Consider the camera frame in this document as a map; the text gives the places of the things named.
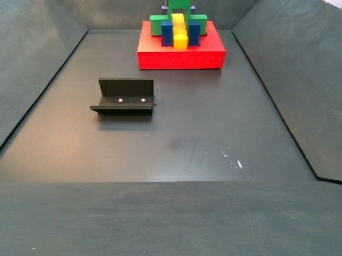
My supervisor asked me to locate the yellow center block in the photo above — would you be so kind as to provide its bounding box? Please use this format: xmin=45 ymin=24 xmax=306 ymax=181
xmin=171 ymin=13 xmax=189 ymax=50

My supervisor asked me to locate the blue peg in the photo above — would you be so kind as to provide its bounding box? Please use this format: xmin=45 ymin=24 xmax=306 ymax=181
xmin=162 ymin=21 xmax=174 ymax=47
xmin=189 ymin=21 xmax=201 ymax=46

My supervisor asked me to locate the green stepped block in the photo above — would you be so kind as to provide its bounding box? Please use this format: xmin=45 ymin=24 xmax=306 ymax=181
xmin=150 ymin=0 xmax=209 ymax=36

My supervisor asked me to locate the blue left peg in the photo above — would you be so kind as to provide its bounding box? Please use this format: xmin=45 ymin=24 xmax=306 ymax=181
xmin=162 ymin=21 xmax=174 ymax=47

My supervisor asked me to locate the red base board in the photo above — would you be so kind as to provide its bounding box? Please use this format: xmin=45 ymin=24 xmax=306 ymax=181
xmin=137 ymin=21 xmax=228 ymax=70

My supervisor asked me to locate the purple right peg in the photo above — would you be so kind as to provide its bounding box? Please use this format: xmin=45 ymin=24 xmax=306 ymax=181
xmin=191 ymin=5 xmax=197 ymax=15

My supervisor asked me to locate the purple peg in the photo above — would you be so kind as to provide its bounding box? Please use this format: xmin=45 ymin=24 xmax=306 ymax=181
xmin=191 ymin=5 xmax=197 ymax=15
xmin=162 ymin=5 xmax=169 ymax=15

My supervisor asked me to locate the blue right peg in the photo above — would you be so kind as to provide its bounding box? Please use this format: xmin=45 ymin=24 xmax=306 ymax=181
xmin=189 ymin=21 xmax=201 ymax=46

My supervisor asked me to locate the black angled fixture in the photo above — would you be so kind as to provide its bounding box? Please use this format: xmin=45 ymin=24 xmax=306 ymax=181
xmin=90 ymin=78 xmax=155 ymax=114

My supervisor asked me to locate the purple left peg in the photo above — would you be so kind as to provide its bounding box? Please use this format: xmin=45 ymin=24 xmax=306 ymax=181
xmin=162 ymin=5 xmax=169 ymax=15

